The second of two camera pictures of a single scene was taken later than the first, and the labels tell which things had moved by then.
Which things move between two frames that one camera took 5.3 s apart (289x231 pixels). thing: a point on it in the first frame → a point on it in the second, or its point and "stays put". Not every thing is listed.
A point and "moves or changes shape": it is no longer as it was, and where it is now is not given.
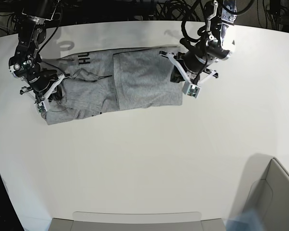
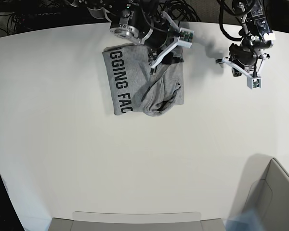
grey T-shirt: x=101 y=82 moves or changes shape
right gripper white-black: x=196 y=78 → x=249 y=70
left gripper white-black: x=45 y=86 → x=182 y=39
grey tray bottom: x=137 y=221 stays put
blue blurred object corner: x=247 y=221 stays put
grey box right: x=275 y=198 stays put
